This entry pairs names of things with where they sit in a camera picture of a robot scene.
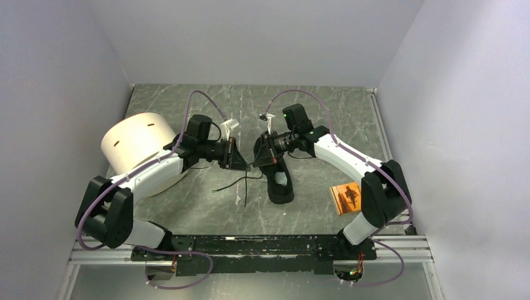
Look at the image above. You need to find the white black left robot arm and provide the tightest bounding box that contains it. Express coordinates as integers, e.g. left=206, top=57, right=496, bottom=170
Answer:
left=75, top=112, right=249, bottom=260

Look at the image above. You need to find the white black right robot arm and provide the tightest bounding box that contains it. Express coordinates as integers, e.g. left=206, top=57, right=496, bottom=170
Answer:
left=254, top=104, right=411, bottom=259

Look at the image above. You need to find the black shoelace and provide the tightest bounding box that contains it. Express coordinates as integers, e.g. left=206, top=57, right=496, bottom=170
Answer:
left=211, top=159, right=266, bottom=208

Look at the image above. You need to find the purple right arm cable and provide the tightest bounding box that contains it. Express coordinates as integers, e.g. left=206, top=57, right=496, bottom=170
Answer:
left=262, top=89, right=414, bottom=288

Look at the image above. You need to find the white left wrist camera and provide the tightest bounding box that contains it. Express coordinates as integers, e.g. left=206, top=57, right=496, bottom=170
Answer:
left=219, top=118, right=239, bottom=141

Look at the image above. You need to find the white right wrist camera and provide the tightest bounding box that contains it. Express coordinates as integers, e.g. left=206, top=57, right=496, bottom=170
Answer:
left=259, top=112, right=276, bottom=135

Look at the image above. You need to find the aluminium frame rail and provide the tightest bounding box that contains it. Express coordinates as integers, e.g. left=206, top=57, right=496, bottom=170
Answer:
left=56, top=87, right=444, bottom=300

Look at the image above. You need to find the white cylindrical container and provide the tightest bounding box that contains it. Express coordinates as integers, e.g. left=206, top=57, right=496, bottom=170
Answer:
left=101, top=112, right=188, bottom=201

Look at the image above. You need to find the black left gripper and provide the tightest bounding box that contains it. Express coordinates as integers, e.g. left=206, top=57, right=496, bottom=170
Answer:
left=198, top=136, right=251, bottom=172

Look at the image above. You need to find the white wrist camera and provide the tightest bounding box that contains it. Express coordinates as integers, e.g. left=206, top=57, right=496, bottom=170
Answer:
left=219, top=118, right=239, bottom=141
left=259, top=112, right=276, bottom=135

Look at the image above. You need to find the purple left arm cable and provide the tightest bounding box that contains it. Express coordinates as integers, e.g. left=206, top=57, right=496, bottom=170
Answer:
left=76, top=90, right=229, bottom=291

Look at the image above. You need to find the black shoe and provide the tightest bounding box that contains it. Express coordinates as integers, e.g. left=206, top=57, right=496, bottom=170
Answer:
left=258, top=158, right=294, bottom=204

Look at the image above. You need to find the orange book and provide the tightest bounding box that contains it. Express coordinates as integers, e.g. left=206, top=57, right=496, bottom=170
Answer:
left=329, top=182, right=361, bottom=215

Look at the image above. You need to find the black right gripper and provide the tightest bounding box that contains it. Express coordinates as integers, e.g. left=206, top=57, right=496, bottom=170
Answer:
left=253, top=129, right=298, bottom=168

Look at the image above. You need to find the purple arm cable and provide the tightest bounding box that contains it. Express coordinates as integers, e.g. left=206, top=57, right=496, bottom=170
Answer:
left=76, top=90, right=229, bottom=291
left=262, top=89, right=414, bottom=288

